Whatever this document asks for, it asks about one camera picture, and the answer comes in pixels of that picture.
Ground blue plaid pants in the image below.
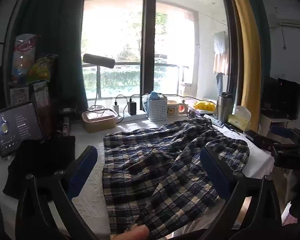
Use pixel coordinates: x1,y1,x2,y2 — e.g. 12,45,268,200
101,117,250,240

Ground yellow curtain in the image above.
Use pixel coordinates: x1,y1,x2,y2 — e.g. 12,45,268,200
226,0,262,133

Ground yellow plush toy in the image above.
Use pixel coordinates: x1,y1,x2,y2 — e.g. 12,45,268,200
194,100,217,112

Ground blue plastic bag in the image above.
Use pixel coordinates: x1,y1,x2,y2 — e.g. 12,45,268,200
141,91,168,117

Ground grey desk lamp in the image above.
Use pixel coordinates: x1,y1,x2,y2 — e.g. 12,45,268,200
82,54,115,111

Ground red snack bag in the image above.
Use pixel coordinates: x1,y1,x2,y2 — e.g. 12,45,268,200
11,34,40,85

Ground white air conditioner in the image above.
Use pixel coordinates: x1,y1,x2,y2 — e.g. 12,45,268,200
277,17,300,29

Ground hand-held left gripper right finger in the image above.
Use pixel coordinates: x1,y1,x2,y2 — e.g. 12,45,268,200
199,146,283,240

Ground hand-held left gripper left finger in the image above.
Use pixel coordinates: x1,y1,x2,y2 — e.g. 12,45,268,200
15,145,110,240

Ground black cloth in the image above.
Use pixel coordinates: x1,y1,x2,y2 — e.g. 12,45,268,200
2,134,77,200

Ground small white card pack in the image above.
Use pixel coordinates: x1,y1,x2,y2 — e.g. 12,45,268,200
10,86,29,105

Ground steel tumbler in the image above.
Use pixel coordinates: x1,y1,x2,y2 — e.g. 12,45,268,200
216,92,234,124

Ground white slatted basket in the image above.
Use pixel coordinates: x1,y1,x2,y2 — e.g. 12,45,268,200
146,100,168,122

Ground dark teal curtain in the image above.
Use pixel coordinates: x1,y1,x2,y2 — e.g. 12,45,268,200
22,0,89,110

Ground yellow tissue pack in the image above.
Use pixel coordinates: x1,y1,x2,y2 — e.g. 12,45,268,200
227,106,252,132

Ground hanging laundry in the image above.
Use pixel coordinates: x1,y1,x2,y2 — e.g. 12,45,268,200
212,31,230,76

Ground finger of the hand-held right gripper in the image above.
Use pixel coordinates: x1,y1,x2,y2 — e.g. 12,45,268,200
245,129,275,153

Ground person's left hand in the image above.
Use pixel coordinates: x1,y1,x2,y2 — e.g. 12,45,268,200
114,224,150,240

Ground black tablet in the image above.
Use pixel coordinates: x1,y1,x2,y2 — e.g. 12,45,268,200
0,101,44,158

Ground brown lunch box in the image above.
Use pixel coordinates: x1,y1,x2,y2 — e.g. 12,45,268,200
81,109,118,133

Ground yellow-green snack bag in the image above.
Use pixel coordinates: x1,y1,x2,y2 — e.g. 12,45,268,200
26,54,58,85

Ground white bear mug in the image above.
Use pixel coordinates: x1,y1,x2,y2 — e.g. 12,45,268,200
167,100,186,117

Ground black monitor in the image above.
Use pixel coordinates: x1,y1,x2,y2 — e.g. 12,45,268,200
261,77,300,120

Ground white power strip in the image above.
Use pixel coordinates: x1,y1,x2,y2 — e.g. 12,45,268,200
112,109,148,123

